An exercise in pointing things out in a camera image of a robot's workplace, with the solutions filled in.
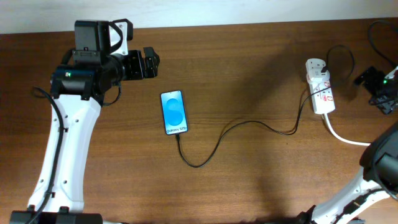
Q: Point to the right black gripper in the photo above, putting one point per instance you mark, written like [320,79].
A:
[376,86]

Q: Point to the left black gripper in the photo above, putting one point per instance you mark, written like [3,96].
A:
[137,69]

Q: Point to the blue screen smartphone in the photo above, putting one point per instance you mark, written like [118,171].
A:
[173,110]

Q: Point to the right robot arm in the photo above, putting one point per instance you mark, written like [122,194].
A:
[377,176]

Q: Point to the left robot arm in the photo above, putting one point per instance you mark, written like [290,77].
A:
[99,61]

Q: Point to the white USB charger plug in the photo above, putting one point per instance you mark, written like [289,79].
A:
[316,76]

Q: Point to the white power strip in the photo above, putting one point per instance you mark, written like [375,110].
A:
[322,97]

